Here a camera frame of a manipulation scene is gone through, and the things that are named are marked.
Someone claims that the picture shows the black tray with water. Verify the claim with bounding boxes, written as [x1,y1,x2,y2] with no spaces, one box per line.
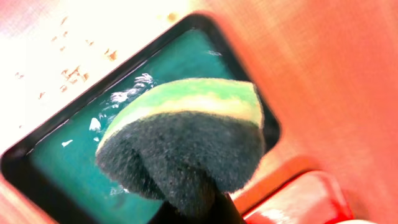
[1,14,280,223]

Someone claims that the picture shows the green scrubbing sponge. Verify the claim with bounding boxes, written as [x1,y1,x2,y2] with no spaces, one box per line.
[95,78,266,215]

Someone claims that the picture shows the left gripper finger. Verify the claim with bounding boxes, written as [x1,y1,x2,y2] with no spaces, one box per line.
[149,192,246,224]

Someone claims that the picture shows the red plastic tray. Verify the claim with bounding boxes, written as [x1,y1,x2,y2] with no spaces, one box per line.
[231,154,354,224]

